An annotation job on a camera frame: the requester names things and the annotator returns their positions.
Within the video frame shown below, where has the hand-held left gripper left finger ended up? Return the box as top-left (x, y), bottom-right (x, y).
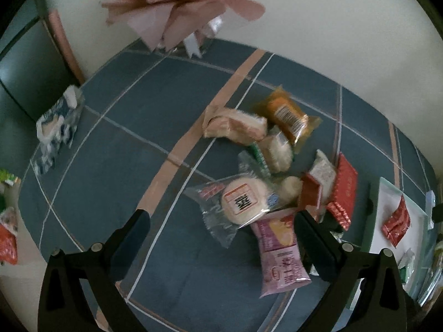
top-left (37, 208), bottom-right (151, 332)

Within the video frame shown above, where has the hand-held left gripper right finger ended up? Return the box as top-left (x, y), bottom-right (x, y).
top-left (293, 210), bottom-right (421, 332)

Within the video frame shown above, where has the pink swiss roll packet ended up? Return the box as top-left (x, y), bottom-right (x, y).
top-left (250, 214), bottom-right (312, 299)

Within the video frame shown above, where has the brown red snack packet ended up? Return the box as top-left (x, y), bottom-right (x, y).
top-left (299, 173), bottom-right (328, 222)

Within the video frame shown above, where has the pale round pastry packet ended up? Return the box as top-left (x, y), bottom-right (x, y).
top-left (275, 176), bottom-right (304, 210)

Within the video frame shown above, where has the large red patterned packet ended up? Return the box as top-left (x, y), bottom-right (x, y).
top-left (326, 152), bottom-right (358, 232)

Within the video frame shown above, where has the white tray box teal rim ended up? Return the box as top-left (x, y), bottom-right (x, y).
top-left (348, 176), bottom-right (431, 310)

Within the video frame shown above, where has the round cake clear packet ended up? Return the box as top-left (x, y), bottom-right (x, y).
top-left (183, 174), bottom-right (281, 248)

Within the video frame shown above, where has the white grey snack packet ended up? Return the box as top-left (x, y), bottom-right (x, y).
top-left (308, 149), bottom-right (337, 198)

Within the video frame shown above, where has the small red snack packet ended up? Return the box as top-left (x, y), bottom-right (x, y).
top-left (382, 195), bottom-right (411, 248)

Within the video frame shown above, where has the green white snack packet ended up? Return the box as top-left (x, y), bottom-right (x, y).
top-left (397, 248), bottom-right (416, 284)

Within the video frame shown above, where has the clear rice cracker packet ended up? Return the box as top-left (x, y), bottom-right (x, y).
top-left (238, 127), bottom-right (295, 180)

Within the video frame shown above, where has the blue checked tablecloth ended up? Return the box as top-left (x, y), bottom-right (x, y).
top-left (17, 38), bottom-right (440, 332)

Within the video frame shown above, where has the red orange snack bag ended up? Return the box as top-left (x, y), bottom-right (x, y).
top-left (0, 207), bottom-right (18, 265)

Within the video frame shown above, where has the blue white tissue pack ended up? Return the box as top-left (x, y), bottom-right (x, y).
top-left (30, 86), bottom-right (85, 173)

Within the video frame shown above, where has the green edged snack bag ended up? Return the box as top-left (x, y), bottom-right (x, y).
top-left (0, 169), bottom-right (21, 211)

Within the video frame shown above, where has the orange cake packet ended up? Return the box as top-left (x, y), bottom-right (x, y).
top-left (255, 86), bottom-right (322, 153)

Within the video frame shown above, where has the dark teal panel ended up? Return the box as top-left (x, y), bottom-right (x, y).
top-left (0, 0), bottom-right (70, 146)

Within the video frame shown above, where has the pink paper flower bouquet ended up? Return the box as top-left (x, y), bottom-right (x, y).
top-left (102, 0), bottom-right (265, 58)

